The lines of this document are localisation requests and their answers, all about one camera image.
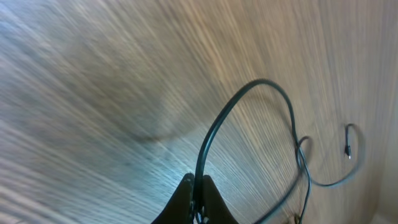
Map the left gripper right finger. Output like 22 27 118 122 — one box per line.
202 175 238 224

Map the black cable bundle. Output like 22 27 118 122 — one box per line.
192 78 363 224

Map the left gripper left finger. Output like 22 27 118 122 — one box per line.
152 173 194 224

